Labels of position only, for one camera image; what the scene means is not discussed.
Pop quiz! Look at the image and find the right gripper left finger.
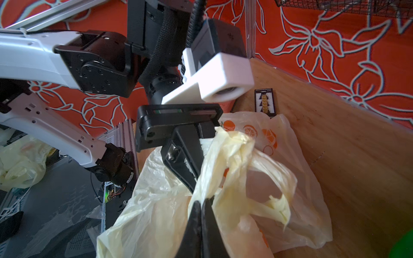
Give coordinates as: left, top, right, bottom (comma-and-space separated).
175, 201, 202, 258

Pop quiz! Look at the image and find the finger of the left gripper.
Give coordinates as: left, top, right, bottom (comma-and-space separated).
161, 124, 207, 192
197, 121, 216, 139

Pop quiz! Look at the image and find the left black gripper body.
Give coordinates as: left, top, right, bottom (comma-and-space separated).
135, 104, 223, 152

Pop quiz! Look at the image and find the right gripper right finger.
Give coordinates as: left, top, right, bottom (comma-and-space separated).
202, 199, 230, 258

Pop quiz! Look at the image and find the yellow translucent plastic bag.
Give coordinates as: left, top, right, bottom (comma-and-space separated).
96, 129, 333, 258

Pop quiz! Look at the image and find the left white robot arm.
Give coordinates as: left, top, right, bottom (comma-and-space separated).
1, 1, 223, 186

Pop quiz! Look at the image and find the orange-print plastic bag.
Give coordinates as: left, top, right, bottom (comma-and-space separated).
219, 111, 302, 162

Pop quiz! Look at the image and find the black drill bit card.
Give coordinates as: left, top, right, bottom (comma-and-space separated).
254, 88, 276, 118

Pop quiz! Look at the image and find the green plastic basket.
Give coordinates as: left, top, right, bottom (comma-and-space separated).
388, 230, 413, 258

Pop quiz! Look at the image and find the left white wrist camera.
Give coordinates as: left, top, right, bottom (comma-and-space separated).
161, 19, 254, 104

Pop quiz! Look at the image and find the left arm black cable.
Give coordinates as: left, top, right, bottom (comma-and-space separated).
138, 0, 207, 84

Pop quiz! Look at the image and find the black wire wall basket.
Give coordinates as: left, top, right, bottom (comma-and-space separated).
275, 0, 413, 20

